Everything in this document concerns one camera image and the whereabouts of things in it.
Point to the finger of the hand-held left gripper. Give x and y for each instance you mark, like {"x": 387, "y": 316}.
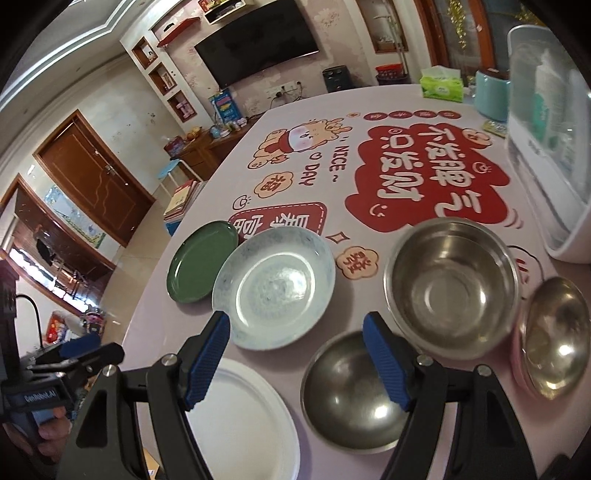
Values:
{"x": 108, "y": 354}
{"x": 81, "y": 345}

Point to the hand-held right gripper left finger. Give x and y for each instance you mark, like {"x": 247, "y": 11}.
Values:
{"x": 207, "y": 364}

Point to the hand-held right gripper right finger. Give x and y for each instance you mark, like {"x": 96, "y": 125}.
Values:
{"x": 385, "y": 364}

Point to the small steel bowl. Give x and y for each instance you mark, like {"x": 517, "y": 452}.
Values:
{"x": 341, "y": 397}

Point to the plain white plate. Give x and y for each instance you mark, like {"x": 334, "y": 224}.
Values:
{"x": 244, "y": 424}

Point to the green plate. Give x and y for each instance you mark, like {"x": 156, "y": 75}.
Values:
{"x": 194, "y": 267}

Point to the large steel bowl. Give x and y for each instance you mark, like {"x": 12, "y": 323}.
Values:
{"x": 452, "y": 286}

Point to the blue patterned white plate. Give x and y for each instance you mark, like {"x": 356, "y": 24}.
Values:
{"x": 277, "y": 286}

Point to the pink steel bowl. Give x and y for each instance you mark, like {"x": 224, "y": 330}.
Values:
{"x": 554, "y": 341}

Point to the person's left hand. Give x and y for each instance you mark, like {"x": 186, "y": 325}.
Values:
{"x": 51, "y": 436}

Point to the blue plastic stool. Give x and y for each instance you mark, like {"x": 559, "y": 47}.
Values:
{"x": 171, "y": 228}

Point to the stack of books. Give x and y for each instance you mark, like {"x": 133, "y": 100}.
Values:
{"x": 182, "y": 201}

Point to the printed pink tablecloth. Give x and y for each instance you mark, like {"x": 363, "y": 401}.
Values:
{"x": 295, "y": 207}

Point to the round white-legged stool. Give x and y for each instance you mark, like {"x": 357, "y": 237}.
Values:
{"x": 168, "y": 168}

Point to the wooden television cabinet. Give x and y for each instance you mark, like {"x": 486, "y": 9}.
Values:
{"x": 207, "y": 147}

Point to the red tin box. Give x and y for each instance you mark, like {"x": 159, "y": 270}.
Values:
{"x": 175, "y": 145}

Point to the cluster of small bottles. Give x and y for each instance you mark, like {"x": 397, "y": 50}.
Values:
{"x": 228, "y": 127}

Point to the blue printed box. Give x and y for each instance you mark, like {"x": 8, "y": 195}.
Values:
{"x": 224, "y": 108}

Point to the green patterned coaster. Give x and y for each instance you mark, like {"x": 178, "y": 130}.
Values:
{"x": 495, "y": 129}

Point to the white dish cabinet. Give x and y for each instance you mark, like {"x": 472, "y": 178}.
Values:
{"x": 554, "y": 138}

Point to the green tissue box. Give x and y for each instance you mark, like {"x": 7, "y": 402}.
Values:
{"x": 441, "y": 87}

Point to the teal kitchen appliance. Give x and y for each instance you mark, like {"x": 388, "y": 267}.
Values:
{"x": 491, "y": 97}

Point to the red basket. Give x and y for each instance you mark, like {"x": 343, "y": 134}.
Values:
{"x": 391, "y": 74}

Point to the gold hanging ornament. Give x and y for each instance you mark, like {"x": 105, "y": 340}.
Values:
{"x": 458, "y": 23}

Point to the white wall socket strip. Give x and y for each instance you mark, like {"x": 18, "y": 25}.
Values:
{"x": 284, "y": 88}

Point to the red wall shelf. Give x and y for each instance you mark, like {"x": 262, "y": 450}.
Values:
{"x": 178, "y": 34}

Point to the black wall television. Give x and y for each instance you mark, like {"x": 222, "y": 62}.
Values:
{"x": 258, "y": 41}

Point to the white wall shelf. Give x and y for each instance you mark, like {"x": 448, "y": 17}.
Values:
{"x": 226, "y": 16}

